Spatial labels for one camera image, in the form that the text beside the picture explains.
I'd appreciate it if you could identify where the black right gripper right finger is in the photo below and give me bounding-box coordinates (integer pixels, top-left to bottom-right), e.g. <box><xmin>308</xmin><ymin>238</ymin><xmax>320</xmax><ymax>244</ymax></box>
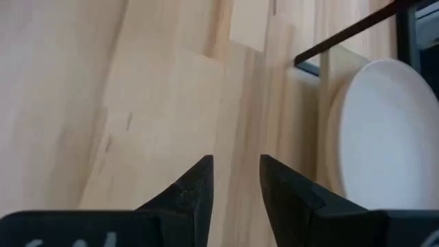
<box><xmin>259</xmin><ymin>154</ymin><xmax>439</xmax><ymax>247</ymax></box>

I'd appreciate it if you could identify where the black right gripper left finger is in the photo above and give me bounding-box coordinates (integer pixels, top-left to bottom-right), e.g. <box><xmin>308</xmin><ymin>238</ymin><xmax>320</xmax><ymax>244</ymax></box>
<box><xmin>0</xmin><ymin>154</ymin><xmax>214</xmax><ymax>247</ymax></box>

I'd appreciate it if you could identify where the black metal wooden shelf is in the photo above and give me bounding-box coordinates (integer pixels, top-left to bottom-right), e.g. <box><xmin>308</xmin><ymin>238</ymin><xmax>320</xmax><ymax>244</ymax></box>
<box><xmin>294</xmin><ymin>0</ymin><xmax>412</xmax><ymax>68</ymax></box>

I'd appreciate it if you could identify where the black aluminium rig frame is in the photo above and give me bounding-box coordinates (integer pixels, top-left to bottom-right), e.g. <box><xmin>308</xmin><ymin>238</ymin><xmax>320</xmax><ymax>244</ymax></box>
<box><xmin>396</xmin><ymin>0</ymin><xmax>439</xmax><ymax>100</ymax></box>

